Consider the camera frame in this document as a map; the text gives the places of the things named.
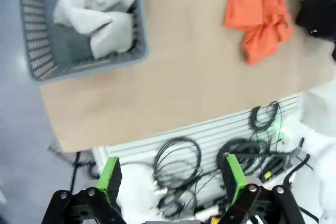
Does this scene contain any grey plastic lattice basket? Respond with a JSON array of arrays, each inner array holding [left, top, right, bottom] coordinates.
[[18, 0, 150, 82]]

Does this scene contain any orange t-shirt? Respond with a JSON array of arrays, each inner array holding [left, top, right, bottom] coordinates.
[[223, 0, 295, 65]]

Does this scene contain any black stand pole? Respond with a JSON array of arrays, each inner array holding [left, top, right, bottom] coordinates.
[[69, 150, 82, 191]]

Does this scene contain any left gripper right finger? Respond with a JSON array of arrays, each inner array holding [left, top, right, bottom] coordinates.
[[220, 154, 307, 224]]

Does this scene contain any black coiled cable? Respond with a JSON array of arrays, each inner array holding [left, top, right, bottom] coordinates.
[[250, 102, 282, 133], [217, 138, 271, 180], [153, 137, 202, 191]]

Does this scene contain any black garment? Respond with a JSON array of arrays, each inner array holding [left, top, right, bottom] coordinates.
[[295, 0, 336, 42]]

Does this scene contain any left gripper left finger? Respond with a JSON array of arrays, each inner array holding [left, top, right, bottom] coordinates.
[[40, 156, 127, 224]]

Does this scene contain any grey sweatshirt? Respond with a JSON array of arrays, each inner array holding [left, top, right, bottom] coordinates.
[[53, 0, 162, 59]]

